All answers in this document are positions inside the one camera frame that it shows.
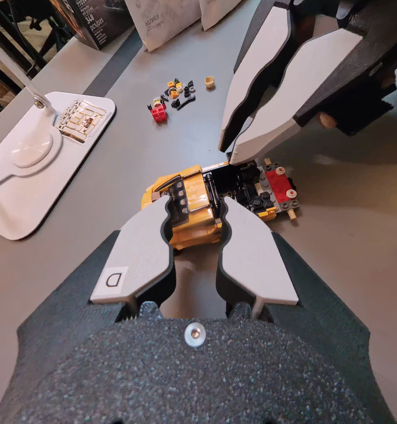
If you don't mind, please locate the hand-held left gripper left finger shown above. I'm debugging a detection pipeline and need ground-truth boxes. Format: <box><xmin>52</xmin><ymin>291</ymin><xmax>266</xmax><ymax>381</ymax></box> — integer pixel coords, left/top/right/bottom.
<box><xmin>90</xmin><ymin>195</ymin><xmax>177</xmax><ymax>319</ymax></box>

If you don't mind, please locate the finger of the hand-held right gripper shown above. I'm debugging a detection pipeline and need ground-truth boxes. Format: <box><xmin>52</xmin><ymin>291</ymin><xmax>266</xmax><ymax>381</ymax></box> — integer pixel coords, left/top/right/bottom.
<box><xmin>229</xmin><ymin>27</ymin><xmax>364</xmax><ymax>167</ymax></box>
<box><xmin>218</xmin><ymin>5</ymin><xmax>297</xmax><ymax>153</ymax></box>

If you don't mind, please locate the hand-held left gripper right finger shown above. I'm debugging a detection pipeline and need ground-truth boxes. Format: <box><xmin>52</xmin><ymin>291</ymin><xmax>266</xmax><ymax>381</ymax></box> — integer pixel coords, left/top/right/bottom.
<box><xmin>216</xmin><ymin>196</ymin><xmax>300</xmax><ymax>321</ymax></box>

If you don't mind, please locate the yellow lego car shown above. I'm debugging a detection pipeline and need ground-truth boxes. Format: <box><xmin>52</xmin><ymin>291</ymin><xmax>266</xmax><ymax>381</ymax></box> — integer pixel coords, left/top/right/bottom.
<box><xmin>141</xmin><ymin>158</ymin><xmax>302</xmax><ymax>256</ymax></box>

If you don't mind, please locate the pile of small lego pieces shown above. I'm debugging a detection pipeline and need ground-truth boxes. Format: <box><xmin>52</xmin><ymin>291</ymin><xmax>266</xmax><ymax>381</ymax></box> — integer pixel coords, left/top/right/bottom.
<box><xmin>163</xmin><ymin>78</ymin><xmax>197</xmax><ymax>111</ymax></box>

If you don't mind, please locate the red lego minifigure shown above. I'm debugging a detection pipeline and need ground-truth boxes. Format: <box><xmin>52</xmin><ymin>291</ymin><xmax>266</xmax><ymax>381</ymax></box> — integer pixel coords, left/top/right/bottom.
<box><xmin>147</xmin><ymin>96</ymin><xmax>169</xmax><ymax>124</ymax></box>

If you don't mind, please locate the black lego set box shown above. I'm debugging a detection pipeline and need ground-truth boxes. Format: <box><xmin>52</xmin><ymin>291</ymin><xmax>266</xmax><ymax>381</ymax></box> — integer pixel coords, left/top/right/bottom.
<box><xmin>49</xmin><ymin>0</ymin><xmax>135</xmax><ymax>51</ymax></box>

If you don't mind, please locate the person's right hand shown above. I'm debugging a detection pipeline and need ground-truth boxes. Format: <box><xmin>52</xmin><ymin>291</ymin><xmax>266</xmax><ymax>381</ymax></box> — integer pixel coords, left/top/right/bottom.
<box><xmin>319</xmin><ymin>78</ymin><xmax>397</xmax><ymax>137</ymax></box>

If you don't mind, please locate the white book stand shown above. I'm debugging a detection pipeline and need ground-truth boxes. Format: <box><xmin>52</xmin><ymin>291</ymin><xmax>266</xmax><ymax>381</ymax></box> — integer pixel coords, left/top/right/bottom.
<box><xmin>0</xmin><ymin>33</ymin><xmax>117</xmax><ymax>240</ymax></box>

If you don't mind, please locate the sticker sheet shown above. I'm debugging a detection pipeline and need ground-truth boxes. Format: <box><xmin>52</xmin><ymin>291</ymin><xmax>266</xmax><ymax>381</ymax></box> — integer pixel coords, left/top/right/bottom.
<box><xmin>54</xmin><ymin>99</ymin><xmax>110</xmax><ymax>144</ymax></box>

